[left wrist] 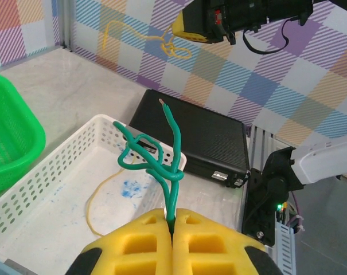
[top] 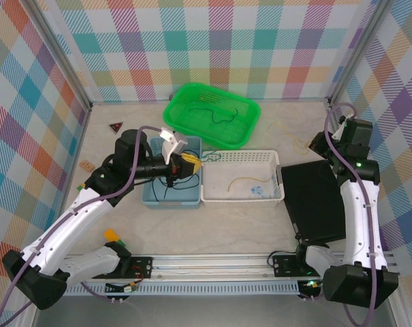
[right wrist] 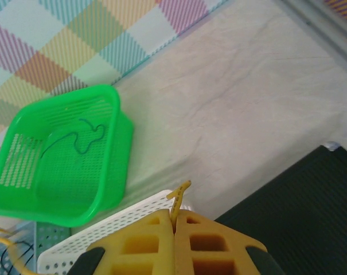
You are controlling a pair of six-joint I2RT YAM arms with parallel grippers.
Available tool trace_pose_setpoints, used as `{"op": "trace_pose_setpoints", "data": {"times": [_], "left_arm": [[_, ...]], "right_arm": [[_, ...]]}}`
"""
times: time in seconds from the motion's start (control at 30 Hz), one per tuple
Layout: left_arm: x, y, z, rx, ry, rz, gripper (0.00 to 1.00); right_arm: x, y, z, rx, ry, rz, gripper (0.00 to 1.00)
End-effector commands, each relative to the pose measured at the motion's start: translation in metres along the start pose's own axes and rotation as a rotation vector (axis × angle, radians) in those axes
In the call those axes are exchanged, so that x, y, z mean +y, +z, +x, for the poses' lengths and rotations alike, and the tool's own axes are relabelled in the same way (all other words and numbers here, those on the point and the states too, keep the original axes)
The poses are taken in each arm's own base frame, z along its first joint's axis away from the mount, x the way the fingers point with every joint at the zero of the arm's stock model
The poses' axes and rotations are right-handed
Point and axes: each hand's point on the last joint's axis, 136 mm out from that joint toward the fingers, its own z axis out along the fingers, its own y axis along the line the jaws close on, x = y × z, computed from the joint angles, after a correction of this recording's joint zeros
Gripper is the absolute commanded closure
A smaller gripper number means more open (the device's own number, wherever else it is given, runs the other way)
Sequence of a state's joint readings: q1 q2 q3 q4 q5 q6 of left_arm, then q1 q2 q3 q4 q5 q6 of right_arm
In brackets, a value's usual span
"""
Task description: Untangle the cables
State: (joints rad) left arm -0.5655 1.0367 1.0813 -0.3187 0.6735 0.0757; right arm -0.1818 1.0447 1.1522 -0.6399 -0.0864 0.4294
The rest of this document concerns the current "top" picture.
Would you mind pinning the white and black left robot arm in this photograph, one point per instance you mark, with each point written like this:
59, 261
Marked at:
66, 221

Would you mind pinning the orange block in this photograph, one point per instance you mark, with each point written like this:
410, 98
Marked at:
111, 235

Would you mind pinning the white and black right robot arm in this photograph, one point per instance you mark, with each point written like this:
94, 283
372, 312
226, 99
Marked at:
359, 221

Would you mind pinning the red triangular block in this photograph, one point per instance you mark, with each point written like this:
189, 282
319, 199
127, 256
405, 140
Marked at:
117, 127

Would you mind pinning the black flat case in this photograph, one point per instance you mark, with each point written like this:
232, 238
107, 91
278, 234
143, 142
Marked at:
308, 204

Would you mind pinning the blue plastic tray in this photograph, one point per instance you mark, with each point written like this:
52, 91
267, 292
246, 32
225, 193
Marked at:
178, 201

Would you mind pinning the green plastic basket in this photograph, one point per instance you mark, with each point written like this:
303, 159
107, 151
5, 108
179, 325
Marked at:
192, 136

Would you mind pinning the small green block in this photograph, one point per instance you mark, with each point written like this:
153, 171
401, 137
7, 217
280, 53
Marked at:
80, 187

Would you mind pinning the small wooden block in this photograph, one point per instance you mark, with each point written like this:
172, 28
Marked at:
87, 165

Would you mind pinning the white perforated plastic basket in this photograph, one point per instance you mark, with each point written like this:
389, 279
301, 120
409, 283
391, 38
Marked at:
219, 194

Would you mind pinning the aluminium frame post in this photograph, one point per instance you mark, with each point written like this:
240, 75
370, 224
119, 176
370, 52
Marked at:
355, 54
66, 61

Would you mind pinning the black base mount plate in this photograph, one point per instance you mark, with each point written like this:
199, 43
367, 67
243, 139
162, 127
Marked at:
141, 267
284, 265

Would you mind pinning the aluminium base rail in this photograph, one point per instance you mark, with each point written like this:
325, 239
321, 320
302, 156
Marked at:
212, 267

